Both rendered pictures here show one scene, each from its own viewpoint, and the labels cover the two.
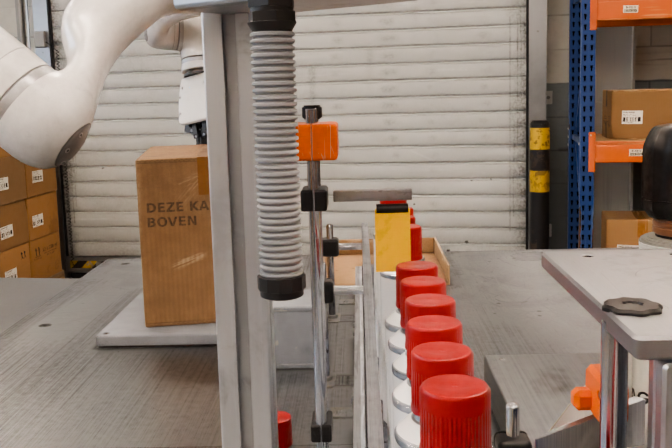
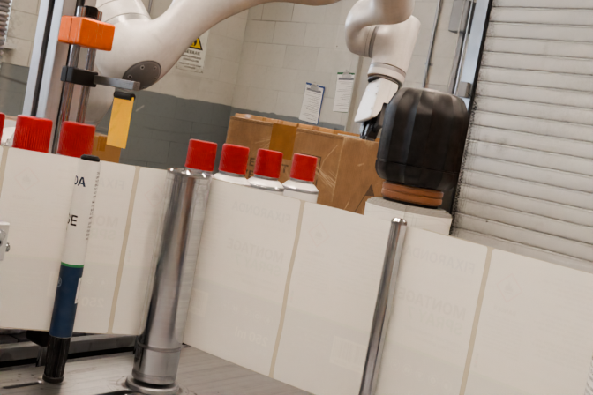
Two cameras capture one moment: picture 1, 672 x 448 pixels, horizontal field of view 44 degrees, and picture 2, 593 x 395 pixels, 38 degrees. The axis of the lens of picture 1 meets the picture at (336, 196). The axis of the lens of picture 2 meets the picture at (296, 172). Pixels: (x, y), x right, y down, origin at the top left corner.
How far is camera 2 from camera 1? 0.75 m
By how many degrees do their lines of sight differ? 36
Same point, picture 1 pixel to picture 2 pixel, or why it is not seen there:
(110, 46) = (196, 10)
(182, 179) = (258, 139)
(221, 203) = (33, 70)
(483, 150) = not seen: outside the picture
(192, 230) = not seen: hidden behind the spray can
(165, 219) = not seen: hidden behind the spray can
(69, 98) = (138, 37)
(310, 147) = (69, 33)
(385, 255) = (113, 131)
